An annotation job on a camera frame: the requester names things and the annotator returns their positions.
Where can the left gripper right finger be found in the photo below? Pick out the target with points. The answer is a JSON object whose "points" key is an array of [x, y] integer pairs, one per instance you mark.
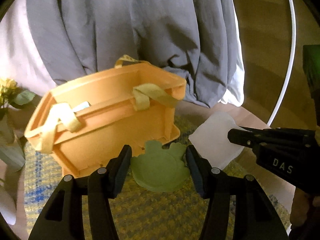
{"points": [[212, 184]]}

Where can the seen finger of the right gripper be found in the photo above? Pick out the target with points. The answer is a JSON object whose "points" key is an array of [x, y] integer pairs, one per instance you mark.
{"points": [[247, 138]]}

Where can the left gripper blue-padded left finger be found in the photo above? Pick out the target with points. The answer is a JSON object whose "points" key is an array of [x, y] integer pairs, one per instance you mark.
{"points": [[104, 184]]}

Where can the white cloth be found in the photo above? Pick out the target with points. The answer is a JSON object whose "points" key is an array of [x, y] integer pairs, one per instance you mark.
{"points": [[211, 140]]}

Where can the green frog sponge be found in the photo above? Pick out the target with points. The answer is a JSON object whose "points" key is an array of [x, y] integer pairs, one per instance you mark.
{"points": [[159, 169]]}

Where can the operator right hand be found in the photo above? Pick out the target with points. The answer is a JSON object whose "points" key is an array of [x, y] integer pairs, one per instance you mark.
{"points": [[300, 207]]}

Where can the yellow blue plaid mat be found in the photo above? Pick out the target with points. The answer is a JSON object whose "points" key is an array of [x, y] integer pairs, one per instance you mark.
{"points": [[137, 212]]}

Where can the orange plastic basket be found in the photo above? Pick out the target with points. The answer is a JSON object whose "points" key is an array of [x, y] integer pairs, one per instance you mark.
{"points": [[85, 122]]}

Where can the grey ribbed vase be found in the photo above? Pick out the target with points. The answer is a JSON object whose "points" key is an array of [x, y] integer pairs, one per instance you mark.
{"points": [[11, 150]]}

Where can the white plant pot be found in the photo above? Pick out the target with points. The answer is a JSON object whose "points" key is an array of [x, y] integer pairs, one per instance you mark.
{"points": [[7, 207]]}

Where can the green sleeve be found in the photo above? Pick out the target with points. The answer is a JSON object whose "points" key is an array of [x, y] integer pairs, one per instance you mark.
{"points": [[311, 66]]}

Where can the sunflower bouquet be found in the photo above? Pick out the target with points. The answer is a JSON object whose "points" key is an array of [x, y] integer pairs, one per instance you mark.
{"points": [[13, 95]]}

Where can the grey curtain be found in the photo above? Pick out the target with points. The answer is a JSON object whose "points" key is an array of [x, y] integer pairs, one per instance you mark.
{"points": [[195, 39]]}

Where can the white sheer curtain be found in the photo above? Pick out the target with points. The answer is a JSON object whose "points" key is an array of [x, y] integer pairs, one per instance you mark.
{"points": [[20, 59]]}

